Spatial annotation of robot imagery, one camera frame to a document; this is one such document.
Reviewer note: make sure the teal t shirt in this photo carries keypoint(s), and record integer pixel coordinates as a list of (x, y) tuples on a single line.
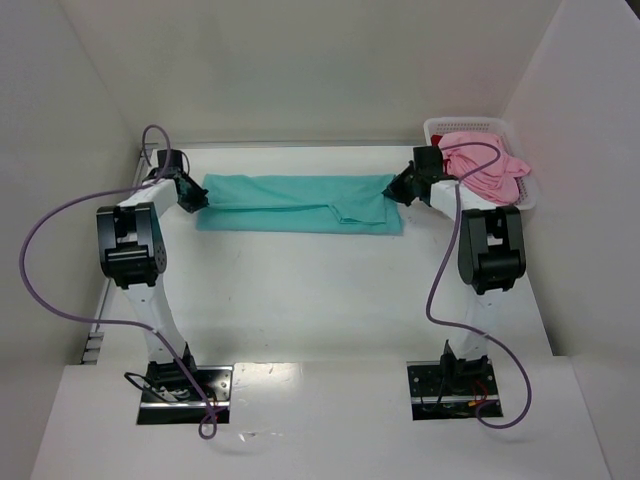
[(343, 204)]

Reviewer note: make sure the red t shirt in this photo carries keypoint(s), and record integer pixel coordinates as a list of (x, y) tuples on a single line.
[(436, 140)]

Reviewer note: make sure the pink t shirt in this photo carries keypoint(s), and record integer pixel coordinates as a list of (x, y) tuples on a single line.
[(483, 163)]

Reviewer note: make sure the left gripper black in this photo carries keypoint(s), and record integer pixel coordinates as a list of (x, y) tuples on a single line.
[(191, 194)]

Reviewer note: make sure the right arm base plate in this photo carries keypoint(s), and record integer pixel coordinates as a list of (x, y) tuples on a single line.
[(434, 398)]

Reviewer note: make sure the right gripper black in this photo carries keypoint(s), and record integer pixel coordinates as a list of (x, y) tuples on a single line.
[(401, 185)]

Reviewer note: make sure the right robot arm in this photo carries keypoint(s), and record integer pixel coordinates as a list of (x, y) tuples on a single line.
[(490, 251)]

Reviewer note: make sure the white plastic basket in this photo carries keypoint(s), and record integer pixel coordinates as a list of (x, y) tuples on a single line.
[(528, 189)]

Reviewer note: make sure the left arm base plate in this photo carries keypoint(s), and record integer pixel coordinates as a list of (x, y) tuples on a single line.
[(181, 404)]

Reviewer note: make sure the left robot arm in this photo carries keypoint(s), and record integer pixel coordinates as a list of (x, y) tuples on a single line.
[(133, 254)]

